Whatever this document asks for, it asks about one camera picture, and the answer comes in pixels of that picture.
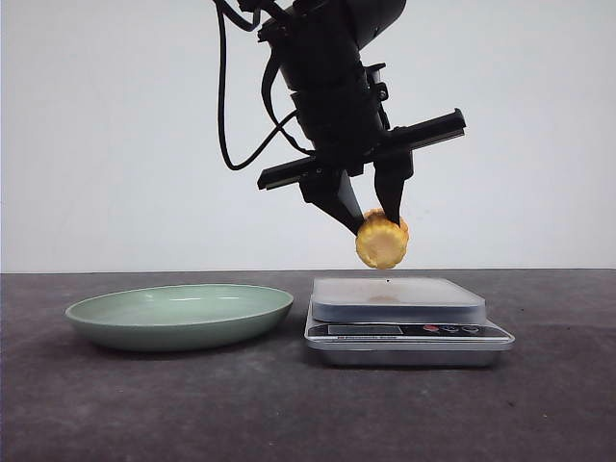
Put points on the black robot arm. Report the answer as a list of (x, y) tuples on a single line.
[(316, 46)]

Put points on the yellow corn cob piece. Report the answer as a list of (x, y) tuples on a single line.
[(381, 243)]

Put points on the green shallow plate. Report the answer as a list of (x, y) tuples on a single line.
[(180, 317)]

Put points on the silver digital kitchen scale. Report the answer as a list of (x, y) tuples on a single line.
[(401, 321)]

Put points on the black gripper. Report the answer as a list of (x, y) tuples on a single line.
[(348, 128)]

